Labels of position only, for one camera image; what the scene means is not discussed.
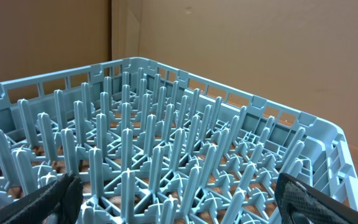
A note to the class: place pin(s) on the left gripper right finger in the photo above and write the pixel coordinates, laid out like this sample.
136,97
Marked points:
299,203

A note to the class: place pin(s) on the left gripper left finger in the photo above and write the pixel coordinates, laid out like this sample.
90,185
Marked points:
60,200

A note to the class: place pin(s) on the grey dishwasher rack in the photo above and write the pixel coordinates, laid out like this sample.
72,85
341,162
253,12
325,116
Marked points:
155,144

